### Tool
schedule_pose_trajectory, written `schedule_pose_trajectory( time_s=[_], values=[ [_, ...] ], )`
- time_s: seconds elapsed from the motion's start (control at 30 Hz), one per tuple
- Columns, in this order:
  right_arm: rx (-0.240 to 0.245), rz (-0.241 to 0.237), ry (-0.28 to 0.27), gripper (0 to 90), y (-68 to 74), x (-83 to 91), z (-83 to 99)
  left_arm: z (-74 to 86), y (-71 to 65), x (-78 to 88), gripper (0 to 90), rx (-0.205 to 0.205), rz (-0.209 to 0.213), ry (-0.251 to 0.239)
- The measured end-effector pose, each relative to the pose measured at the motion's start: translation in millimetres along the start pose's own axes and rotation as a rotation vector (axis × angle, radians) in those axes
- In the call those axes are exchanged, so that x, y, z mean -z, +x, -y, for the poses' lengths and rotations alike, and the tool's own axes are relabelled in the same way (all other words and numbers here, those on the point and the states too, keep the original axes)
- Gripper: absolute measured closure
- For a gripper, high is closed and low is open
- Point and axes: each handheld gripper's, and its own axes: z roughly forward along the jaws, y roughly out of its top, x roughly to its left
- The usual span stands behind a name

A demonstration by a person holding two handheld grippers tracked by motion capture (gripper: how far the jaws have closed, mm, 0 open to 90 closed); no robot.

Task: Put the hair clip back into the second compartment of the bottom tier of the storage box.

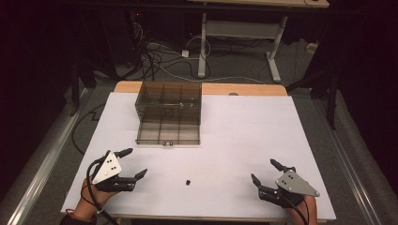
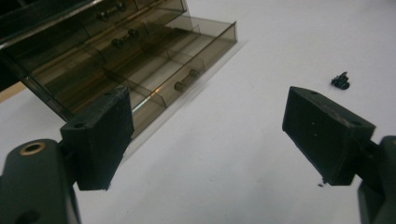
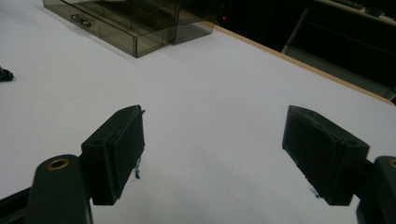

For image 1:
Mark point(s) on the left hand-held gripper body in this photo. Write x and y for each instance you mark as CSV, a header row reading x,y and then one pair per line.
x,y
108,168

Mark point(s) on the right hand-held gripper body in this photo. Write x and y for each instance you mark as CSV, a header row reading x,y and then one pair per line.
x,y
294,186

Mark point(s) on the small black clip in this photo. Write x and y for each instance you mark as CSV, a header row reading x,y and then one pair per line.
x,y
188,182

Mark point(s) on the brown transparent drawer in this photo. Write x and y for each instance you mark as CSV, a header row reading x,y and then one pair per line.
x,y
169,132

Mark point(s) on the brown transparent drawer cabinet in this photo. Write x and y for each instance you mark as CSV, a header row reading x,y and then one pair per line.
x,y
169,100

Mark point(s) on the person's right hand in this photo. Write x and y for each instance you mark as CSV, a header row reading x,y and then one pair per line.
x,y
305,207

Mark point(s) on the person's left hand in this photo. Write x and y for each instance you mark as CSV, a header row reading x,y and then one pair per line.
x,y
94,198

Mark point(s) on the white table mat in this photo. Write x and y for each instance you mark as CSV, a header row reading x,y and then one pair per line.
x,y
225,140

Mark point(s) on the dark metal stand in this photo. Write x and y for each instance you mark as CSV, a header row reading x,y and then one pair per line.
x,y
325,90
81,84

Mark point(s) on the white power adapter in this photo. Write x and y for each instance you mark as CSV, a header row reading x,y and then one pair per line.
x,y
185,53

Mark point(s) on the metal floor rail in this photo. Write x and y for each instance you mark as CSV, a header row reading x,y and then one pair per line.
x,y
40,168
347,168

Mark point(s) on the white desk frame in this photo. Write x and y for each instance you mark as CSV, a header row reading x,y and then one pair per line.
x,y
241,29

